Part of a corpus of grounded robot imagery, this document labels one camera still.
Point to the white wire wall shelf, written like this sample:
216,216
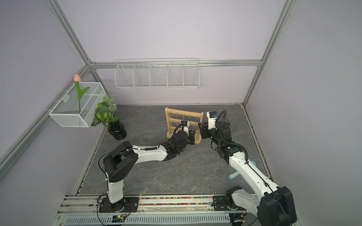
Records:
157,73

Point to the white slotted cable duct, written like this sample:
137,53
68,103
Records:
148,219

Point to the pink artificial tulip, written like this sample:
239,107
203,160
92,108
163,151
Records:
80,91

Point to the wooden jewelry display stand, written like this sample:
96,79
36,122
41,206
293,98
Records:
175,117

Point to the black ribbed vase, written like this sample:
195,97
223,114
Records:
117,130

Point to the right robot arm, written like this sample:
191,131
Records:
271,204

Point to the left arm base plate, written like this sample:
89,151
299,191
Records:
126,205

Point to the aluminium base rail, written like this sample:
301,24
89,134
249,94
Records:
148,204

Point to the white mesh wall basket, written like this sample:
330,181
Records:
66,111

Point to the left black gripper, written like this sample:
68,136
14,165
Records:
192,137

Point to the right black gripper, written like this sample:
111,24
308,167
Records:
204,131

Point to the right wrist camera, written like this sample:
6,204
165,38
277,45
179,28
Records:
212,117

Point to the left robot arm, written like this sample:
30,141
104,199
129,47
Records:
118,163

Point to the teal small brush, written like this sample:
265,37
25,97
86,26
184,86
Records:
235,174

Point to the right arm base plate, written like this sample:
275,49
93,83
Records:
225,203

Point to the green artificial potted plant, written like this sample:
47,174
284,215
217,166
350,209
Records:
104,113

